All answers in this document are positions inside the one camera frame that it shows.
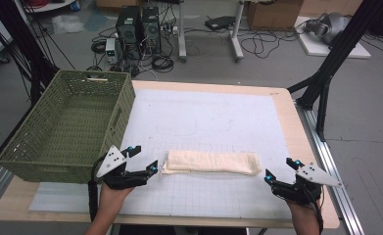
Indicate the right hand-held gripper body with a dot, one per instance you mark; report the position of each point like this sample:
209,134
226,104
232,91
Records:
305,189

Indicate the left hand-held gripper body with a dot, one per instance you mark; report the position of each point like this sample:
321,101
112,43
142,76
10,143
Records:
114,161

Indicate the green woven plastic basket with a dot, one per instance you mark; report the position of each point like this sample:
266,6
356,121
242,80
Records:
71,124

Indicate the cream cloth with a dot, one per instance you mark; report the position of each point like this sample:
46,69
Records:
212,162

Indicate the person's right hand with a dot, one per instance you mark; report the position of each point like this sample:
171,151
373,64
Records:
298,209

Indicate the person's left hand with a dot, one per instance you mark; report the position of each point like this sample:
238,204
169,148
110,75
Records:
113,196

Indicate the white grid mat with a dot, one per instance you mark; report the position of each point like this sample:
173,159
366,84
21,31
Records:
205,120

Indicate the small grey power supply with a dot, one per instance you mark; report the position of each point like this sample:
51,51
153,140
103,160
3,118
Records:
111,50

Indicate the black metal stand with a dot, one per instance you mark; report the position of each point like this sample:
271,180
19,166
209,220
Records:
25,49
336,55

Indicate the black computer tower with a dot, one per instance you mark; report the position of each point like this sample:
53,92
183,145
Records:
151,29
128,31

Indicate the white floor board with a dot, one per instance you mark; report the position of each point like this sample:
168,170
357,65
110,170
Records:
352,50

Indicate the white table leg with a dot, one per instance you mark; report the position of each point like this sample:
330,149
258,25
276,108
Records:
236,36
181,32

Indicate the grey rounded machine part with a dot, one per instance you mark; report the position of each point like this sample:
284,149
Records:
331,26

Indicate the clear plastic bag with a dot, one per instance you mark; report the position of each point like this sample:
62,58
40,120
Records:
67,24

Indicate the brown cardboard box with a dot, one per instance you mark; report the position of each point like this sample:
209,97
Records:
274,14

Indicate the flat black device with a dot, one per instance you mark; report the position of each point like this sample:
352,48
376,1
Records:
220,23

